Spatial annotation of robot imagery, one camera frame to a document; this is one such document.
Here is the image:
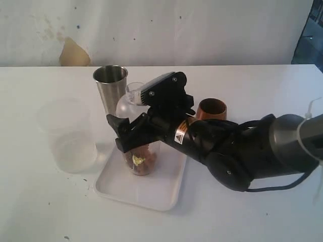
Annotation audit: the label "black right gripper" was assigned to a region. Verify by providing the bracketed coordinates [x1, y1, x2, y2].
[106, 72, 195, 153]

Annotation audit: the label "clear plastic shaker lid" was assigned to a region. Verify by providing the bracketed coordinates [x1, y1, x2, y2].
[116, 82, 149, 122]

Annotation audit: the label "stainless steel cup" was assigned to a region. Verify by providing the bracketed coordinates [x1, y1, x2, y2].
[93, 65, 128, 115]

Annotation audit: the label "brown wooden cup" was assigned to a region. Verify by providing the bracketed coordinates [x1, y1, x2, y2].
[196, 98, 227, 120]

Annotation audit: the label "translucent plastic container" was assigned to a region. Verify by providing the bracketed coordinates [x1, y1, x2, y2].
[36, 98, 97, 173]

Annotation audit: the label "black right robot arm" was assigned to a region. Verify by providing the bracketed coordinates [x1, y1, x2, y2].
[106, 72, 322, 193]

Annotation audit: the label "gold coin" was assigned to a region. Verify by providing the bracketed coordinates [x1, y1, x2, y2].
[132, 155, 145, 166]

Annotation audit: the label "brown coins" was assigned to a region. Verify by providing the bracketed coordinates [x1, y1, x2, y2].
[125, 147, 159, 176]

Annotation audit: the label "white rectangular tray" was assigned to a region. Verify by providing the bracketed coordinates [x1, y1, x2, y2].
[93, 144, 187, 211]

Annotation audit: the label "white zip tie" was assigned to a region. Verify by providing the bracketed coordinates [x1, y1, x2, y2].
[296, 97, 322, 205]

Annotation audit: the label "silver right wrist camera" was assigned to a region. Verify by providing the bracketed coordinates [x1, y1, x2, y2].
[134, 72, 175, 106]

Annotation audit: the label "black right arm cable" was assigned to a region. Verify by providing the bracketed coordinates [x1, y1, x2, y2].
[242, 166, 318, 194]

